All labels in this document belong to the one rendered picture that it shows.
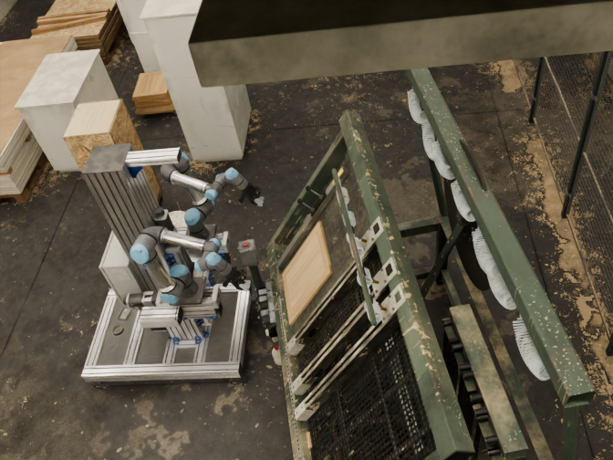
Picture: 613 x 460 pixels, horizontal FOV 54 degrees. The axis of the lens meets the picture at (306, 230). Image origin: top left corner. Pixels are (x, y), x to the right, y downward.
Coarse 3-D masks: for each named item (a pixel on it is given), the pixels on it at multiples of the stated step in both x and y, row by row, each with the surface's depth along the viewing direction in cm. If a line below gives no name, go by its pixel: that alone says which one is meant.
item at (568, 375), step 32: (448, 128) 304; (448, 160) 299; (480, 192) 271; (480, 224) 266; (512, 256) 244; (512, 288) 239; (544, 320) 223; (544, 352) 218; (576, 352) 213; (576, 384) 204; (576, 416) 219; (576, 448) 247
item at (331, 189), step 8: (344, 168) 373; (344, 176) 373; (328, 192) 382; (328, 200) 386; (320, 208) 390; (312, 216) 395; (304, 224) 404; (312, 224) 400; (304, 232) 404; (296, 240) 409; (288, 248) 418; (288, 256) 420; (280, 264) 425
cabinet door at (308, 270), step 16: (320, 224) 388; (320, 240) 381; (304, 256) 398; (320, 256) 376; (288, 272) 414; (304, 272) 392; (320, 272) 372; (288, 288) 408; (304, 288) 387; (288, 304) 402; (304, 304) 381
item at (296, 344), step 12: (372, 228) 310; (348, 240) 307; (360, 240) 312; (372, 240) 307; (372, 252) 316; (348, 276) 328; (336, 288) 340; (348, 288) 336; (324, 300) 347; (336, 300) 342; (312, 312) 357; (324, 312) 349; (312, 324) 356; (300, 336) 364; (312, 336) 365; (288, 348) 374; (300, 348) 372
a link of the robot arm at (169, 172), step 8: (168, 168) 397; (168, 176) 395; (176, 176) 394; (184, 176) 393; (184, 184) 393; (192, 184) 390; (200, 184) 388; (208, 184) 387; (216, 184) 387; (200, 192) 390; (208, 192) 383; (216, 192) 385
